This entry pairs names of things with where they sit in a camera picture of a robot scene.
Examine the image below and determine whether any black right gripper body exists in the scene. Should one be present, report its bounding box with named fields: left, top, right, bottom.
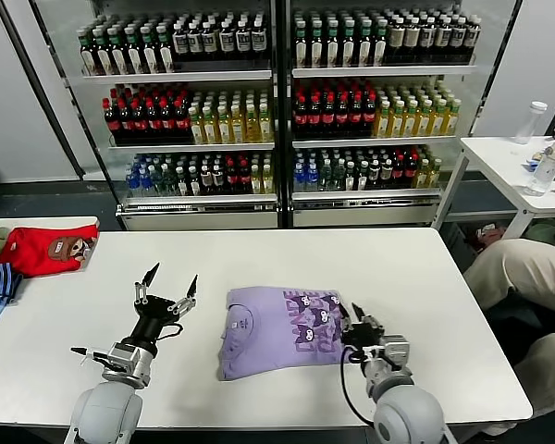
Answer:
left=341, top=317, right=386, bottom=353

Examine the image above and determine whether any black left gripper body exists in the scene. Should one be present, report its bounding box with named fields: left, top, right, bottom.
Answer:
left=129, top=295, right=179, bottom=353

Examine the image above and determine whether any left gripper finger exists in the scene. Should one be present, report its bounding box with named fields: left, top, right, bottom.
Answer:
left=168, top=274, right=199, bottom=315
left=134, top=262, right=161, bottom=305

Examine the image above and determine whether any purple cartoon-print T-shirt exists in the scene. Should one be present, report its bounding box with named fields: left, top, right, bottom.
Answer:
left=217, top=286, right=352, bottom=383

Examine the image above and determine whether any blue label water bottle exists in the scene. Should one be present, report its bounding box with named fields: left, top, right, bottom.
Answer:
left=307, top=158, right=322, bottom=192
left=139, top=159, right=154, bottom=198
left=293, top=159, right=308, bottom=193
left=125, top=159, right=141, bottom=198

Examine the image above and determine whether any red bear-print garment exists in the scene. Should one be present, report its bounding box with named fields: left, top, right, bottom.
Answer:
left=1, top=225, right=102, bottom=279

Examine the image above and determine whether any red white packet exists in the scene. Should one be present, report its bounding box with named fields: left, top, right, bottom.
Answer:
left=476, top=223, right=509, bottom=247

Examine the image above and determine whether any red-cap cola bottle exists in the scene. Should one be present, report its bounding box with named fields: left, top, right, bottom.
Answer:
left=295, top=93, right=310, bottom=136
left=308, top=93, right=324, bottom=136
left=363, top=93, right=378, bottom=136
left=174, top=98, right=192, bottom=135
left=132, top=98, right=150, bottom=135
left=146, top=98, right=164, bottom=135
left=336, top=93, right=351, bottom=136
left=117, top=98, right=136, bottom=136
left=350, top=93, right=364, bottom=136
left=160, top=98, right=178, bottom=135
left=322, top=93, right=337, bottom=136
left=103, top=98, right=123, bottom=137

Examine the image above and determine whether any yellow tea bottle green cap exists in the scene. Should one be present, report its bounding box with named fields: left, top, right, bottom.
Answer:
left=404, top=100, right=419, bottom=139
left=376, top=100, right=393, bottom=139
left=431, top=99, right=447, bottom=138
left=189, top=106, right=206, bottom=145
left=445, top=98, right=462, bottom=137
left=391, top=100, right=406, bottom=139
left=203, top=106, right=219, bottom=145
left=217, top=105, right=233, bottom=144
left=417, top=99, right=433, bottom=138
left=259, top=103, right=276, bottom=143
left=231, top=105, right=247, bottom=144
left=245, top=104, right=261, bottom=143

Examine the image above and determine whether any person in beige trousers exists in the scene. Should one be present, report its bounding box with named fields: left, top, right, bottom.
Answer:
left=462, top=238, right=555, bottom=417

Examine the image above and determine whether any beverage display cabinet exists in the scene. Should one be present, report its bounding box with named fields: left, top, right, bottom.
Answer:
left=29, top=0, right=525, bottom=232

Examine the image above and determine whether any green fabric bundle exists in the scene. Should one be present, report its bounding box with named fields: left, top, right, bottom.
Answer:
left=525, top=217, right=555, bottom=243

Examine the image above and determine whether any clear sport bottle beige lid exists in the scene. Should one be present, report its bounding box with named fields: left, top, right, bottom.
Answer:
left=522, top=141, right=555, bottom=198

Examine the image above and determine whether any dark drink bottle green cap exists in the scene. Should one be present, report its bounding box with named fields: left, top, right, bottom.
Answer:
left=141, top=25, right=161, bottom=75
left=373, top=18, right=389, bottom=67
left=93, top=28, right=115, bottom=76
left=357, top=19, right=374, bottom=68
left=295, top=19, right=311, bottom=68
left=108, top=27, right=130, bottom=76
left=78, top=29, right=100, bottom=77
left=341, top=19, right=358, bottom=68
left=326, top=19, right=342, bottom=68
left=311, top=19, right=327, bottom=68
left=156, top=24, right=176, bottom=74
left=124, top=26, right=145, bottom=75

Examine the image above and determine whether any black bottle white label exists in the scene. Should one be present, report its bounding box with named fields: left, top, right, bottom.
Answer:
left=252, top=18, right=269, bottom=63
left=219, top=19, right=237, bottom=63
left=203, top=20, right=219, bottom=64
left=174, top=20, right=191, bottom=64
left=188, top=20, right=204, bottom=64
left=235, top=19, right=253, bottom=63

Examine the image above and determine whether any clear bottle white cap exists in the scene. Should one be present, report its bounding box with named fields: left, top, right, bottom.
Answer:
left=514, top=101, right=549, bottom=146

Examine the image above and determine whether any dark bottle beige label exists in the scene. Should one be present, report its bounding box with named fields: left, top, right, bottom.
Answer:
left=450, top=16, right=467, bottom=63
left=404, top=18, right=422, bottom=64
left=388, top=18, right=406, bottom=64
left=421, top=17, right=438, bottom=64
left=465, top=16, right=484, bottom=62
left=436, top=17, right=452, bottom=63

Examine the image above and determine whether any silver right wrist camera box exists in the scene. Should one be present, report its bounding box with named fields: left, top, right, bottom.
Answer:
left=376, top=335, right=412, bottom=371

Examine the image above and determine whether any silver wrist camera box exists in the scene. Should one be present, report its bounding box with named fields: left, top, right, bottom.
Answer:
left=102, top=341, right=142, bottom=378
left=376, top=335, right=412, bottom=371

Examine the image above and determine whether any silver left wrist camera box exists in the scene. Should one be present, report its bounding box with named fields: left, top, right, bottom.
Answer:
left=102, top=341, right=142, bottom=378

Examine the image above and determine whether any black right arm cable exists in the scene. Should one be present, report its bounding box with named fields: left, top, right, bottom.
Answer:
left=339, top=345, right=376, bottom=426

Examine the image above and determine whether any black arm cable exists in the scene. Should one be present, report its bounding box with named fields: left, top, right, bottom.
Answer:
left=339, top=345, right=376, bottom=426
left=69, top=346, right=110, bottom=367

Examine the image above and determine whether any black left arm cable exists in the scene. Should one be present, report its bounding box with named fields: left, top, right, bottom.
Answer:
left=69, top=346, right=110, bottom=367

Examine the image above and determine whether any small white metal-frame table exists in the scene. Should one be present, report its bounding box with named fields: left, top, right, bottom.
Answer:
left=433, top=135, right=555, bottom=240

